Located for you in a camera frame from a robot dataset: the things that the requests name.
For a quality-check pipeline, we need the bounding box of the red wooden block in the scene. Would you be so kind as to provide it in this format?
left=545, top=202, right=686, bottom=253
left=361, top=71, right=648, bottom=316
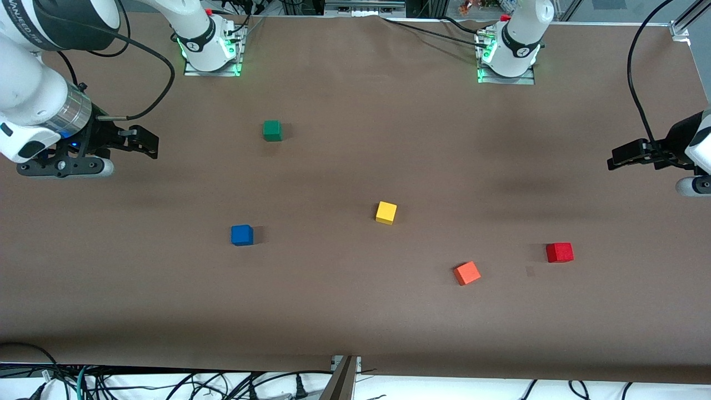
left=545, top=242, right=574, bottom=263

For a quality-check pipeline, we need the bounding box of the orange wooden block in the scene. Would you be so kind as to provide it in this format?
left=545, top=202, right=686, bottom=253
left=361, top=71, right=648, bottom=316
left=453, top=261, right=482, bottom=286

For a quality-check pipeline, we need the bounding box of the brown table cover sheet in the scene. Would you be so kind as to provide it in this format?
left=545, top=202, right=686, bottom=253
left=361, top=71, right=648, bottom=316
left=0, top=12, right=711, bottom=384

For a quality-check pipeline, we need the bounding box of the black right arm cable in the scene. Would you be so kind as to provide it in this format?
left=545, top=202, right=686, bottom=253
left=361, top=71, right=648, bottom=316
left=33, top=0, right=177, bottom=121

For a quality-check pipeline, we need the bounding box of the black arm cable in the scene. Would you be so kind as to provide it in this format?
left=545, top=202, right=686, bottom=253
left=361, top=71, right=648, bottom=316
left=627, top=0, right=676, bottom=157
left=33, top=0, right=177, bottom=121

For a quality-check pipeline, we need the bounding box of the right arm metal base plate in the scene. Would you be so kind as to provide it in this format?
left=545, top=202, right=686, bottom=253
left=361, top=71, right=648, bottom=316
left=183, top=22, right=248, bottom=77

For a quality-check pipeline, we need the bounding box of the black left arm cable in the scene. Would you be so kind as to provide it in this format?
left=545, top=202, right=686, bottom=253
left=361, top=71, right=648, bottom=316
left=627, top=0, right=676, bottom=157

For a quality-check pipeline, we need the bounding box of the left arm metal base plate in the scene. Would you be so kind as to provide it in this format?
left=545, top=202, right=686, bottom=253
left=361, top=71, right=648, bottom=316
left=475, top=32, right=536, bottom=86

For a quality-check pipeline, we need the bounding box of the aluminium frame profile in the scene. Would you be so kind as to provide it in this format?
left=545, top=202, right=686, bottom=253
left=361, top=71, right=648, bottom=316
left=669, top=0, right=711, bottom=41

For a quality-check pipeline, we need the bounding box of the black table cable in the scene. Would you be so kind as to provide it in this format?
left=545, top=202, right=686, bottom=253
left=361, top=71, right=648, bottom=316
left=380, top=17, right=489, bottom=49
left=442, top=17, right=489, bottom=37

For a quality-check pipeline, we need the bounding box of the metal background rail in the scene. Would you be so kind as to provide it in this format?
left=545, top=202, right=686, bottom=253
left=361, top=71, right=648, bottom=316
left=325, top=0, right=406, bottom=13

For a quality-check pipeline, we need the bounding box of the metal table bracket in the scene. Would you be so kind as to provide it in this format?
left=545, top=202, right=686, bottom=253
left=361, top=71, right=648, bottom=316
left=319, top=356, right=362, bottom=400

